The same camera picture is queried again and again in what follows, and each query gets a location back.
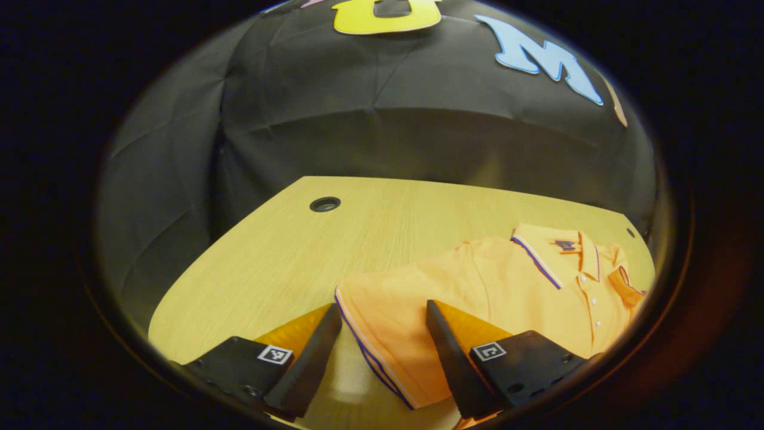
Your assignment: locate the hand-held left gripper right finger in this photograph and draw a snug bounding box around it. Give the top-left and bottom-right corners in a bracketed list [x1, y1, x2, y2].
[425, 300, 603, 422]

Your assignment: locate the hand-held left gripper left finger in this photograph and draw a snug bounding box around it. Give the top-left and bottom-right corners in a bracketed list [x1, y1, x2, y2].
[170, 303, 343, 420]

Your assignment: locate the orange T-shirt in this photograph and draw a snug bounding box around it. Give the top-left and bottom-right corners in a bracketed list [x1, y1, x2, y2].
[334, 223, 648, 428]

